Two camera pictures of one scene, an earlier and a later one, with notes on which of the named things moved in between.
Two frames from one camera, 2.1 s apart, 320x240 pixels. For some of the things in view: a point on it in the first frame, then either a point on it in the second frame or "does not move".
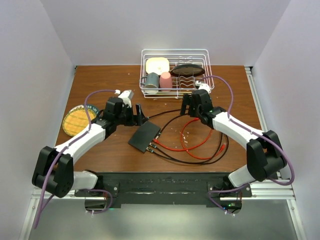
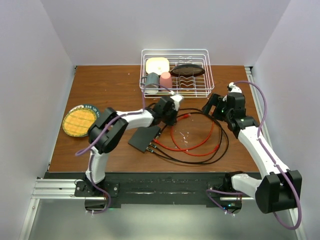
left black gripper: x=141 y=118 -> x=173 y=120
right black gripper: x=187 y=100 -> x=215 y=100
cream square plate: x=157 y=65 does not move
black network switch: x=144 y=136 does not move
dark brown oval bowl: x=187 y=70 does not move
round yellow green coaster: x=76 y=121 does not move
